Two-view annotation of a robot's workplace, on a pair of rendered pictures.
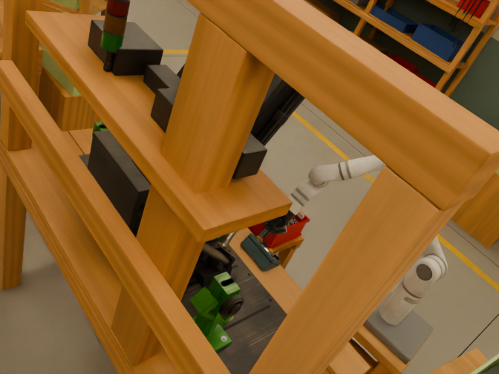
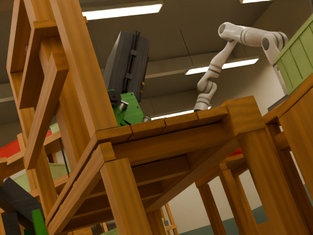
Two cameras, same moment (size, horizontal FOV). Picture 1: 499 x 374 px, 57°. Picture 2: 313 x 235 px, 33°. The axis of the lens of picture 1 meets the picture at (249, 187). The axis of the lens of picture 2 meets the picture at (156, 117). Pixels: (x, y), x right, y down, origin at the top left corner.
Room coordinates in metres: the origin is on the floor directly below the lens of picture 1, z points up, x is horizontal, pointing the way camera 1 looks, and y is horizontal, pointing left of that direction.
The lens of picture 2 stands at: (-0.98, -1.32, 0.30)
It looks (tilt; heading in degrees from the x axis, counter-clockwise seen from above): 17 degrees up; 30
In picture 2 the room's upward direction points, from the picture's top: 19 degrees counter-clockwise
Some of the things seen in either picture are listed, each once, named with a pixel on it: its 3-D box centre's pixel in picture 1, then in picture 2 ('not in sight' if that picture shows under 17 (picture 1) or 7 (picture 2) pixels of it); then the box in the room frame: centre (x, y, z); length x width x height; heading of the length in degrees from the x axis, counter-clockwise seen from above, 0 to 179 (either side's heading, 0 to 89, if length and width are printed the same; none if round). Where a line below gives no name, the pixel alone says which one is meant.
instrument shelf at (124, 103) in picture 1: (142, 101); (48, 68); (0.99, 0.33, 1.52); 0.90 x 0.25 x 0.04; 54
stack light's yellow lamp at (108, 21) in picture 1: (115, 22); not in sight; (1.03, 0.46, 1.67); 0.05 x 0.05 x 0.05
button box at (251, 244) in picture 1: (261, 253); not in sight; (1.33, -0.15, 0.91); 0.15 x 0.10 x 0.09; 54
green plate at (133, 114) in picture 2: not in sight; (128, 112); (1.21, 0.09, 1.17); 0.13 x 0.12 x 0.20; 54
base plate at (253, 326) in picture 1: (169, 243); not in sight; (1.20, 0.18, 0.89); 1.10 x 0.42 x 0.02; 54
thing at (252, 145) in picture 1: (230, 143); not in sight; (0.85, 0.08, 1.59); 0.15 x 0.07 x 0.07; 54
